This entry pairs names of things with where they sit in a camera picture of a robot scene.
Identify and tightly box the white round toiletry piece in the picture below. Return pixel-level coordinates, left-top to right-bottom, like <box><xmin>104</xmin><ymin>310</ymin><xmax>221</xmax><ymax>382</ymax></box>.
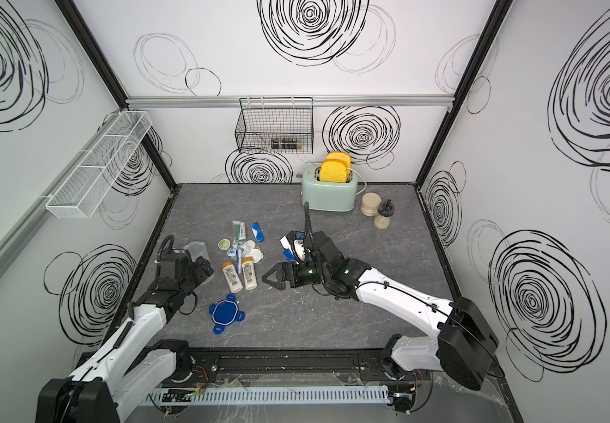
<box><xmin>241</xmin><ymin>240</ymin><xmax>264</xmax><ymax>264</ymax></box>

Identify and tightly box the mint green toaster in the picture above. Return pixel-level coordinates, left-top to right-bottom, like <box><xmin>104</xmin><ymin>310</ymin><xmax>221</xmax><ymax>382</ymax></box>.
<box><xmin>301</xmin><ymin>163</ymin><xmax>367</xmax><ymax>213</ymax></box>

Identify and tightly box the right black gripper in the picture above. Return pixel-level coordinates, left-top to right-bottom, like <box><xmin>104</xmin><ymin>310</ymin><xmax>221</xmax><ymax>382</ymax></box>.
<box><xmin>262</xmin><ymin>261</ymin><xmax>331</xmax><ymax>291</ymax></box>

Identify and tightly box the white slotted cable duct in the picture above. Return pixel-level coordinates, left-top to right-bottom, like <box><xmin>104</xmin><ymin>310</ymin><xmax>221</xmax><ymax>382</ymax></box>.
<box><xmin>143</xmin><ymin>386</ymin><xmax>391</xmax><ymax>407</ymax></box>

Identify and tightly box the cream lotion bottle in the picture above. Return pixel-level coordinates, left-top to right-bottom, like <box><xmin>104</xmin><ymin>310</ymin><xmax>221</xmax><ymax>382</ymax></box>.
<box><xmin>242</xmin><ymin>257</ymin><xmax>257</xmax><ymax>291</ymax></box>
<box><xmin>221</xmin><ymin>262</ymin><xmax>243</xmax><ymax>294</ymax></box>

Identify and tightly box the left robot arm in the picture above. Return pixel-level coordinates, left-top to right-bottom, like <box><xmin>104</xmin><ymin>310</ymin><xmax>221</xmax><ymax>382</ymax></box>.
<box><xmin>35</xmin><ymin>235</ymin><xmax>214</xmax><ymax>422</ymax></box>

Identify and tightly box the yellow toast slice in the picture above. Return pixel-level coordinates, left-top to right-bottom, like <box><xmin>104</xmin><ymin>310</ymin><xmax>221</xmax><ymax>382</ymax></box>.
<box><xmin>318</xmin><ymin>159</ymin><xmax>348</xmax><ymax>183</ymax></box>
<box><xmin>326</xmin><ymin>152</ymin><xmax>352</xmax><ymax>167</ymax></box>

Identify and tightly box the black wire wall basket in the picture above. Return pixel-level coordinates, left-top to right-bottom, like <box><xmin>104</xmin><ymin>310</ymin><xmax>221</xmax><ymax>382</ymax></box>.
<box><xmin>234</xmin><ymin>96</ymin><xmax>315</xmax><ymax>154</ymax></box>

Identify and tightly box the back yellow toast slice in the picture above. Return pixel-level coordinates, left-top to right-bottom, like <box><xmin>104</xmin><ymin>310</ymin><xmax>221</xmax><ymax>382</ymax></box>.
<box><xmin>326</xmin><ymin>152</ymin><xmax>352</xmax><ymax>167</ymax></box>

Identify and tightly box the blue small toiletry tube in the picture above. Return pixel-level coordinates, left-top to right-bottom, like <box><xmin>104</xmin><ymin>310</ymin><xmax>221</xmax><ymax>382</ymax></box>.
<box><xmin>251</xmin><ymin>222</ymin><xmax>264</xmax><ymax>243</ymax></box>

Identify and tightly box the front yellow toast slice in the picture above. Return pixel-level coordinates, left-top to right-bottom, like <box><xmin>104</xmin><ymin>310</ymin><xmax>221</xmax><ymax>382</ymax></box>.
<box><xmin>318</xmin><ymin>159</ymin><xmax>348</xmax><ymax>183</ymax></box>

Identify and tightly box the beige round jar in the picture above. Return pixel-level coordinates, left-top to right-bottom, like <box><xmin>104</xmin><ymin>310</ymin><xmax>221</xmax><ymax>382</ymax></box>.
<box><xmin>360</xmin><ymin>192</ymin><xmax>382</xmax><ymax>217</ymax></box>

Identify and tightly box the blue white toothpaste tube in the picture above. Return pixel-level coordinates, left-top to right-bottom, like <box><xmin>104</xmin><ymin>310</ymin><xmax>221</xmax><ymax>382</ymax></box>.
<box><xmin>229</xmin><ymin>243</ymin><xmax>243</xmax><ymax>275</ymax></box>

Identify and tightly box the blue-lid clear container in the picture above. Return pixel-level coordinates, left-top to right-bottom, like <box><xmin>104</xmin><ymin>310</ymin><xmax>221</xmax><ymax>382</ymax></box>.
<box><xmin>183</xmin><ymin>241</ymin><xmax>213</xmax><ymax>269</ymax></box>
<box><xmin>283</xmin><ymin>249</ymin><xmax>296</xmax><ymax>263</ymax></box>

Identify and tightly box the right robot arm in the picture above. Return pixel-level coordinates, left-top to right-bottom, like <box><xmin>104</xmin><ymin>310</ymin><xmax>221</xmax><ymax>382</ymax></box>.
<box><xmin>262</xmin><ymin>218</ymin><xmax>499</xmax><ymax>391</ymax></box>

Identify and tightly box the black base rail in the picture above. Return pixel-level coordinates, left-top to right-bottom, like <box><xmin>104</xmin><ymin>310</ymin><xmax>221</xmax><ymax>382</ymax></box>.
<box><xmin>92</xmin><ymin>347</ymin><xmax>499</xmax><ymax>384</ymax></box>

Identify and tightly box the white mesh wall shelf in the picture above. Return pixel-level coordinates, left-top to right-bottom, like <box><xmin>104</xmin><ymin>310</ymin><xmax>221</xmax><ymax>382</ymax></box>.
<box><xmin>45</xmin><ymin>111</ymin><xmax>153</xmax><ymax>220</ymax></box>

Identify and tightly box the green toothbrush packet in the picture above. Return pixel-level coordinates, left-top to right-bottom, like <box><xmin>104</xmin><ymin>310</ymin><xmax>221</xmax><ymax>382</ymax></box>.
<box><xmin>233</xmin><ymin>220</ymin><xmax>247</xmax><ymax>244</ymax></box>

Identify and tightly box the black-cap glass bottle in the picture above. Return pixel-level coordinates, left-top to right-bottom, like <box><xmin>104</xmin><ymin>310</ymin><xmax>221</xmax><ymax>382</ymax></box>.
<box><xmin>374</xmin><ymin>199</ymin><xmax>395</xmax><ymax>230</ymax></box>

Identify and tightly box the green round toiletry tin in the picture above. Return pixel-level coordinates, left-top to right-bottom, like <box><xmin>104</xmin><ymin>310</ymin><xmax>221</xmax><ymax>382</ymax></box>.
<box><xmin>218</xmin><ymin>239</ymin><xmax>231</xmax><ymax>251</ymax></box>

